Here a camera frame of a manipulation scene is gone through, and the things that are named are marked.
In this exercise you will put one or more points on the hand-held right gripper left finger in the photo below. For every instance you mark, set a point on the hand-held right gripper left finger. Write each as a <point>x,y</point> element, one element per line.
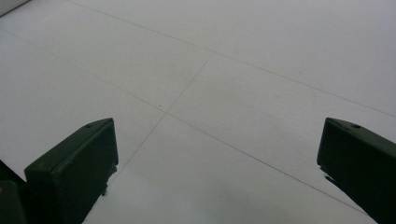
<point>71,174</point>

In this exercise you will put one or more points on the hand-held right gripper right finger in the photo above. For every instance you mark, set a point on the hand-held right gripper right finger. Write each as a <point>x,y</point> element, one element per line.
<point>361,161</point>

